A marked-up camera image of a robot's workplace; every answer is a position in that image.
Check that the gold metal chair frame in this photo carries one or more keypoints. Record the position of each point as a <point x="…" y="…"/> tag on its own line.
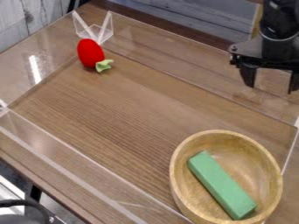
<point x="256" y="19"/>

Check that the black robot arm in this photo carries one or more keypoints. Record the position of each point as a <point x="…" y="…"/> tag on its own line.
<point x="279" y="21"/>

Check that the wooden brown bowl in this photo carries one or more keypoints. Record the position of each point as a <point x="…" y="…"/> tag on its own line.
<point x="249" y="165"/>

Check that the clear acrylic corner bracket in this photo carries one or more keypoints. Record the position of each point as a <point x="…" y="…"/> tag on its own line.
<point x="96" y="32"/>

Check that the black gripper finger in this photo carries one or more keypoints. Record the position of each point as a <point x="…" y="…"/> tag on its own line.
<point x="248" y="72"/>
<point x="293" y="81"/>

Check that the green rectangular block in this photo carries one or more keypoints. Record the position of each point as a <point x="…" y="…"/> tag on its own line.
<point x="223" y="188"/>

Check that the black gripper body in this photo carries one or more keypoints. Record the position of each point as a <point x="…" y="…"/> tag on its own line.
<point x="263" y="52"/>

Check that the clear acrylic front wall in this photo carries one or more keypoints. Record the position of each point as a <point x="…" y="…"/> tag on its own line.
<point x="86" y="188"/>

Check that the red plush strawberry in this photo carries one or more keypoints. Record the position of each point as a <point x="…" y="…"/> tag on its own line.
<point x="90" y="55"/>

